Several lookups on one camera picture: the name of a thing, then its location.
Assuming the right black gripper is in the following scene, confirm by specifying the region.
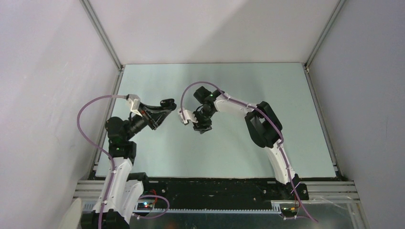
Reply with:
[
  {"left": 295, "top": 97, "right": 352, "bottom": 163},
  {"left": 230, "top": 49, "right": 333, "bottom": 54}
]
[{"left": 189, "top": 107, "right": 215, "bottom": 134}]

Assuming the black earbud charging case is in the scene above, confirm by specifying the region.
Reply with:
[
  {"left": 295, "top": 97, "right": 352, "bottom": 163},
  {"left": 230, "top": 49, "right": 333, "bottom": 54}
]
[{"left": 160, "top": 98, "right": 177, "bottom": 110}]

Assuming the right aluminium corner post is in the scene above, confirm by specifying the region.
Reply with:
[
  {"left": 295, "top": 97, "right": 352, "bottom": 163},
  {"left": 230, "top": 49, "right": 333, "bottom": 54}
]
[{"left": 304, "top": 0, "right": 347, "bottom": 69}]

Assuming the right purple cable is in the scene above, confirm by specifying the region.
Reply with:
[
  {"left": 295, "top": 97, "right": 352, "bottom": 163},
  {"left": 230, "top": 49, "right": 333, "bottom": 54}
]
[{"left": 180, "top": 81, "right": 319, "bottom": 223}]

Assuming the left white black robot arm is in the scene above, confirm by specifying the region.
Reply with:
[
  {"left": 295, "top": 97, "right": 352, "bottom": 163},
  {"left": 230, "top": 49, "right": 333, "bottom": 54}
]
[{"left": 80, "top": 98, "right": 177, "bottom": 229}]

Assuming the left controller board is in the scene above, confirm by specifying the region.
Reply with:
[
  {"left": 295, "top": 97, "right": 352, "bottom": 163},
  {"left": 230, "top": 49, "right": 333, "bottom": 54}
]
[{"left": 137, "top": 202, "right": 154, "bottom": 211}]

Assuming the aluminium corner post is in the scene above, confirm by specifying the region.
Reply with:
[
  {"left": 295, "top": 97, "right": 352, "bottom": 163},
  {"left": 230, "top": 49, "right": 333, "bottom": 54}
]
[
  {"left": 304, "top": 0, "right": 347, "bottom": 69},
  {"left": 80, "top": 0, "right": 123, "bottom": 71}
]

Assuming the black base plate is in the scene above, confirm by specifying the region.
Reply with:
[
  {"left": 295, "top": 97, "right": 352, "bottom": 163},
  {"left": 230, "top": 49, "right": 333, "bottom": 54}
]
[{"left": 142, "top": 177, "right": 309, "bottom": 210}]

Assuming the grey slotted cable duct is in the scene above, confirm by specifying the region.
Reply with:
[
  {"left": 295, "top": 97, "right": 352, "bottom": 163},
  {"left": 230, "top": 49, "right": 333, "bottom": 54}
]
[{"left": 83, "top": 202, "right": 282, "bottom": 215}]

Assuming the right controller board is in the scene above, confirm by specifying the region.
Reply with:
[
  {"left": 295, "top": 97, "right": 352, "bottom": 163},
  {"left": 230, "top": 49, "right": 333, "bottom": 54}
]
[{"left": 281, "top": 207, "right": 300, "bottom": 218}]

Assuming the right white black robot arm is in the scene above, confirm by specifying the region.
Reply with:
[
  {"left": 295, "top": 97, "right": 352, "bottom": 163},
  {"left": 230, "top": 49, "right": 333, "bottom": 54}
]
[{"left": 187, "top": 86, "right": 301, "bottom": 199}]

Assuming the controller board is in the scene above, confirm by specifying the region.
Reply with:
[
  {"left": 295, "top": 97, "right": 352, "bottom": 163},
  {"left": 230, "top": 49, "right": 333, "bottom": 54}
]
[
  {"left": 281, "top": 207, "right": 300, "bottom": 218},
  {"left": 137, "top": 202, "right": 154, "bottom": 211}
]

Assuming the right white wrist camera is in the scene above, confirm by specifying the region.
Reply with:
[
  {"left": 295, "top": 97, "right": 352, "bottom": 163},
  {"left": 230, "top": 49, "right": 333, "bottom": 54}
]
[{"left": 178, "top": 108, "right": 198, "bottom": 125}]

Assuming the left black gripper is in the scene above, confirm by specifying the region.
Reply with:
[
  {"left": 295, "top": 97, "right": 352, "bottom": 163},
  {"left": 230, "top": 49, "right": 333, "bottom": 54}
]
[{"left": 124, "top": 102, "right": 170, "bottom": 140}]

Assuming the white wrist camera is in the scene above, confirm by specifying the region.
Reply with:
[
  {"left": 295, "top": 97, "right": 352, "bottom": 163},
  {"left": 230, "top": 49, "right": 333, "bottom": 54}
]
[
  {"left": 178, "top": 108, "right": 198, "bottom": 125},
  {"left": 126, "top": 94, "right": 142, "bottom": 116}
]

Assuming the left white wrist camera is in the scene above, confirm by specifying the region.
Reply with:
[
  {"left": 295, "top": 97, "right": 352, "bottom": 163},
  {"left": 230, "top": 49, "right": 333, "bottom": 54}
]
[{"left": 126, "top": 94, "right": 142, "bottom": 116}]

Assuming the left aluminium corner post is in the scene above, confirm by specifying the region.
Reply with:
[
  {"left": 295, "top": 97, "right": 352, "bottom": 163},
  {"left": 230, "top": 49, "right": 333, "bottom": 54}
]
[{"left": 80, "top": 0, "right": 123, "bottom": 71}]

